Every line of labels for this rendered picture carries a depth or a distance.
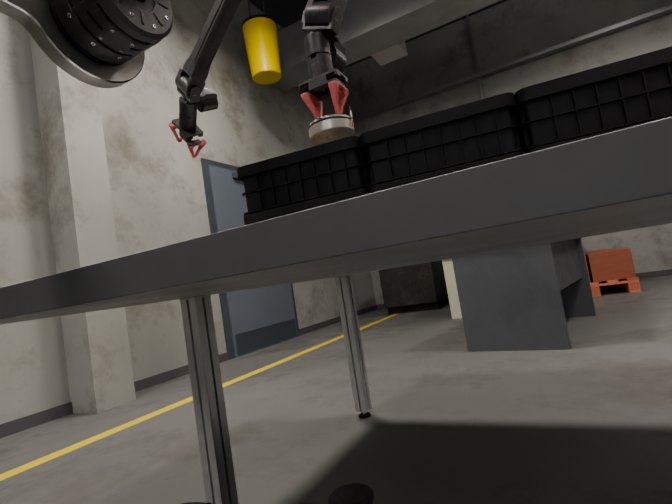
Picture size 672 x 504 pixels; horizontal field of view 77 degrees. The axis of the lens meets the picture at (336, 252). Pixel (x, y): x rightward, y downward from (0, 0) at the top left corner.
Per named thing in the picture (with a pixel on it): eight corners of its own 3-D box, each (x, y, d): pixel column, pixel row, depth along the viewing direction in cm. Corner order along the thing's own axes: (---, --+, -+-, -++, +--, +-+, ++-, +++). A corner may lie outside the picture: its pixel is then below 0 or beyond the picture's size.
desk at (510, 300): (600, 314, 370) (583, 230, 375) (575, 350, 260) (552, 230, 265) (515, 319, 413) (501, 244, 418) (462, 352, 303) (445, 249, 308)
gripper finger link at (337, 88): (327, 129, 102) (321, 92, 103) (354, 120, 99) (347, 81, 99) (313, 122, 96) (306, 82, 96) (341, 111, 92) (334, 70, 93)
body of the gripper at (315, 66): (312, 101, 103) (307, 72, 104) (349, 86, 99) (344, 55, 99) (298, 92, 98) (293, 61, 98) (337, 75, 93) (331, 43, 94)
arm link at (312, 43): (298, 34, 98) (319, 23, 95) (313, 47, 104) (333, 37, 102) (303, 62, 98) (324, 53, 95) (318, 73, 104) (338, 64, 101)
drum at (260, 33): (263, 89, 533) (256, 39, 537) (291, 77, 513) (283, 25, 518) (241, 78, 496) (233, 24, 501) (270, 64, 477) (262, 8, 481)
